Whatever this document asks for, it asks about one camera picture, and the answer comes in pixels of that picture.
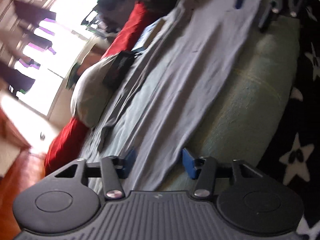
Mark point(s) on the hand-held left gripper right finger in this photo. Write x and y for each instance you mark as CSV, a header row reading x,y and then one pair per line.
x,y
188,163

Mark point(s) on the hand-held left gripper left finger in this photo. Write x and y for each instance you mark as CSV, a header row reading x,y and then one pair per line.
x,y
130,158

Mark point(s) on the grey pants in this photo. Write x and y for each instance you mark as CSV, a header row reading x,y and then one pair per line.
x,y
195,67

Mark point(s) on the grey green pillow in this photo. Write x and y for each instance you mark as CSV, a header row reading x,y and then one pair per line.
x,y
87,97

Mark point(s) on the black zip pouch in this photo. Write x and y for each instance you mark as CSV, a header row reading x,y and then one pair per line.
x,y
117,67

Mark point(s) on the black star print clothing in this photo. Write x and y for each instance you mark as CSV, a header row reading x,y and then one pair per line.
x,y
307,105

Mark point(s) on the thick paperback book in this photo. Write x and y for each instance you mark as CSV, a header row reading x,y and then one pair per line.
x,y
147,35

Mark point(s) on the green flat box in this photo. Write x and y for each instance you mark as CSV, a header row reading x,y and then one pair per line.
x,y
73,72

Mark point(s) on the wooden headboard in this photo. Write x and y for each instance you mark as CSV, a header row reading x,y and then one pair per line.
x,y
15,192

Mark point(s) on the window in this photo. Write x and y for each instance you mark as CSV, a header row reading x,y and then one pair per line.
x,y
70,25

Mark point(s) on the hanging dark laundry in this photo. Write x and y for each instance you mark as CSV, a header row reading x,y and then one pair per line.
x,y
25,12

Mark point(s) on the metal wall hook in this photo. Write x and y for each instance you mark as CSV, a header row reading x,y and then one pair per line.
x,y
42,136

